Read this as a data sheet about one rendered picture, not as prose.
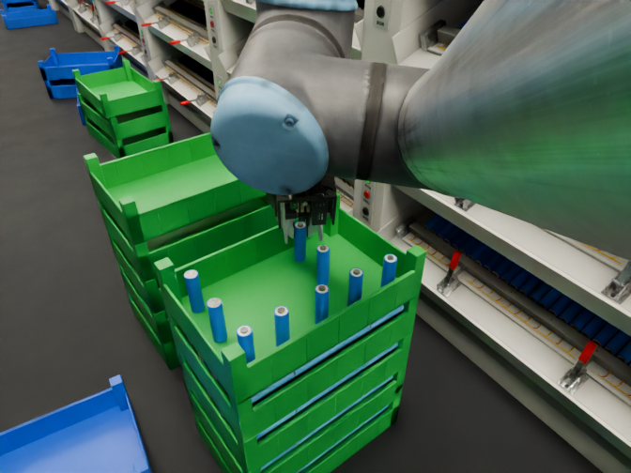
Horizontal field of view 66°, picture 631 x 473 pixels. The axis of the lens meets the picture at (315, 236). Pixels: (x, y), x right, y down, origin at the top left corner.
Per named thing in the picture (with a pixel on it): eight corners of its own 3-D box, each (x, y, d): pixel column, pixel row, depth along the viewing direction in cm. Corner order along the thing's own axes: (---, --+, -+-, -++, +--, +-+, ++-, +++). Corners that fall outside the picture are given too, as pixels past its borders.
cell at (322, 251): (321, 287, 70) (321, 252, 66) (314, 281, 71) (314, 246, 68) (331, 282, 71) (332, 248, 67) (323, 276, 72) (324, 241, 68)
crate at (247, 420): (243, 445, 60) (237, 406, 55) (174, 343, 73) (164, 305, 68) (413, 332, 75) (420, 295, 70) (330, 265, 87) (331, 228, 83)
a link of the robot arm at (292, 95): (364, 119, 31) (379, 22, 39) (189, 96, 32) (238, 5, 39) (349, 216, 38) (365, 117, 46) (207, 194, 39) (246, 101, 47)
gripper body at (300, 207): (276, 232, 61) (272, 160, 52) (271, 183, 66) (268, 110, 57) (336, 228, 62) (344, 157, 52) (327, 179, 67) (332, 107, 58)
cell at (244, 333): (246, 373, 58) (240, 338, 54) (238, 364, 59) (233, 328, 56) (259, 366, 59) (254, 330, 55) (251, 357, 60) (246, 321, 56)
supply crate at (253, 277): (237, 406, 55) (229, 361, 50) (164, 305, 68) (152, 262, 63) (420, 295, 70) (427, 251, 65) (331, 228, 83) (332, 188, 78)
